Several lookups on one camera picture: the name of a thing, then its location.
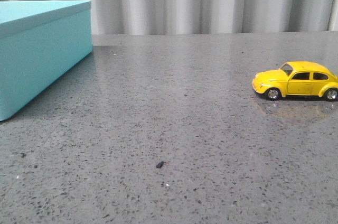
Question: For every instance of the light blue plastic box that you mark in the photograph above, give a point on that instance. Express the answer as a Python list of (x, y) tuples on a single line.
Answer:
[(40, 41)]

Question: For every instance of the yellow toy beetle car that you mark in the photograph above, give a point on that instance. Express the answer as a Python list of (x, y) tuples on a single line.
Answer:
[(297, 78)]

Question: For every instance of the small black debris piece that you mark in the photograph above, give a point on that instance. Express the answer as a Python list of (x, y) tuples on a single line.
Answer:
[(160, 164)]

